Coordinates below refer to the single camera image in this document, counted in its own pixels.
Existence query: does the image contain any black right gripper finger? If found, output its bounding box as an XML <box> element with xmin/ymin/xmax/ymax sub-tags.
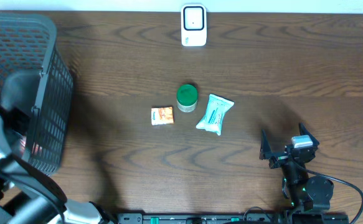
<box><xmin>299</xmin><ymin>123</ymin><xmax>319</xmax><ymax>149</ymax></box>
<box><xmin>259</xmin><ymin>129</ymin><xmax>272</xmax><ymax>160</ymax></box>

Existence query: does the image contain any teal white wipes packet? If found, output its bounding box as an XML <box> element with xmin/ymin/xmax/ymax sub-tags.
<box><xmin>196</xmin><ymin>94</ymin><xmax>235</xmax><ymax>136</ymax></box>

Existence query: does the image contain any green lid jar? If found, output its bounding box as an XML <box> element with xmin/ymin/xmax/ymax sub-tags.
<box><xmin>176</xmin><ymin>84</ymin><xmax>198</xmax><ymax>113</ymax></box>

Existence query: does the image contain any orange small box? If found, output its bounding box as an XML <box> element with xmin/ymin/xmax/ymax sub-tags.
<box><xmin>151</xmin><ymin>106</ymin><xmax>174</xmax><ymax>126</ymax></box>

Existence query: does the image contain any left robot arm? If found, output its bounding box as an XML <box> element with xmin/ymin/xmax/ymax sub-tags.
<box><xmin>0</xmin><ymin>111</ymin><xmax>118</xmax><ymax>223</ymax></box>

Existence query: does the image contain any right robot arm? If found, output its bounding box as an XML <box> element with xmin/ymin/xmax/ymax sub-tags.
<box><xmin>259</xmin><ymin>123</ymin><xmax>334</xmax><ymax>223</ymax></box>

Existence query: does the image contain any white barcode scanner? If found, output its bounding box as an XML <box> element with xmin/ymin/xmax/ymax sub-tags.
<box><xmin>181</xmin><ymin>4</ymin><xmax>207</xmax><ymax>47</ymax></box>

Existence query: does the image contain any red patterned packet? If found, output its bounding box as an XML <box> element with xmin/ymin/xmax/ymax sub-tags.
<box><xmin>19</xmin><ymin>138</ymin><xmax>42</xmax><ymax>156</ymax></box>

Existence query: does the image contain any grey plastic mesh basket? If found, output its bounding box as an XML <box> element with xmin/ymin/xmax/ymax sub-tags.
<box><xmin>0</xmin><ymin>13</ymin><xmax>73</xmax><ymax>175</ymax></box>

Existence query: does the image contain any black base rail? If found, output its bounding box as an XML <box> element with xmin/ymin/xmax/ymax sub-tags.
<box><xmin>116</xmin><ymin>213</ymin><xmax>349</xmax><ymax>224</ymax></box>

